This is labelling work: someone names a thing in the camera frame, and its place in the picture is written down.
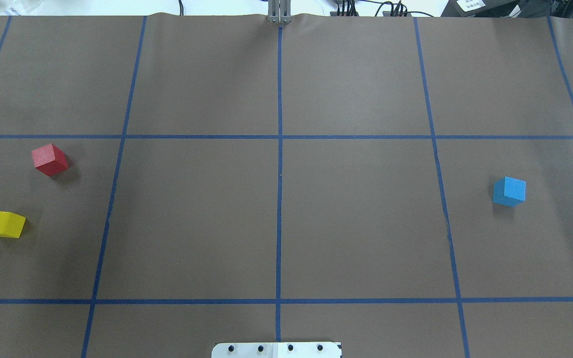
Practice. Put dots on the brown paper table cover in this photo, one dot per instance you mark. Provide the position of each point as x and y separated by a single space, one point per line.
329 180

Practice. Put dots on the yellow block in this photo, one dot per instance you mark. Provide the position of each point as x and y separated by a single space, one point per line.
11 225

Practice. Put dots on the aluminium frame post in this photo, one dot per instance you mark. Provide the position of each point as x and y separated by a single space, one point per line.
279 11

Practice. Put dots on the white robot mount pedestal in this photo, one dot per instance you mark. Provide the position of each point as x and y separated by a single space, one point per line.
278 350

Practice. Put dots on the blue block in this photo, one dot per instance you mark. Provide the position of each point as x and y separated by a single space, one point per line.
509 192

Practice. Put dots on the red block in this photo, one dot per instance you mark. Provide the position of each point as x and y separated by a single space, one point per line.
49 160

